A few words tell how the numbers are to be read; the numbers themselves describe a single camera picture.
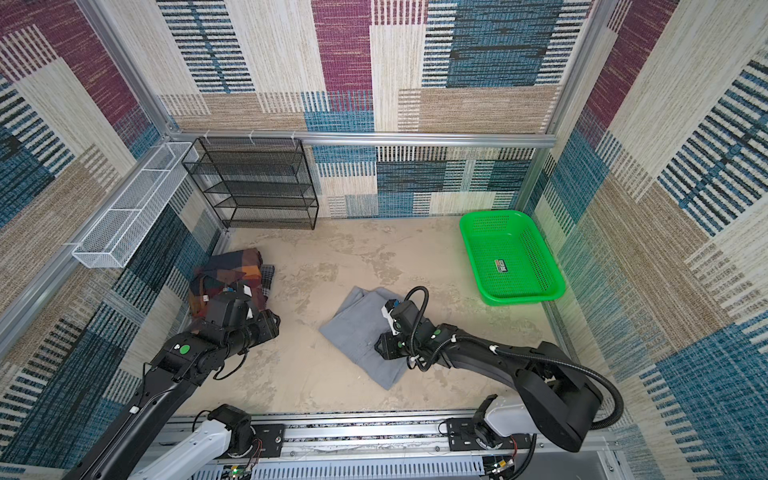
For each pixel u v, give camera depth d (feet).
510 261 3.54
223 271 3.05
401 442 2.43
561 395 1.42
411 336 2.12
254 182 3.59
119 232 2.38
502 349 1.63
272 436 2.43
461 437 2.39
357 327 2.85
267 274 3.34
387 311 2.61
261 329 2.17
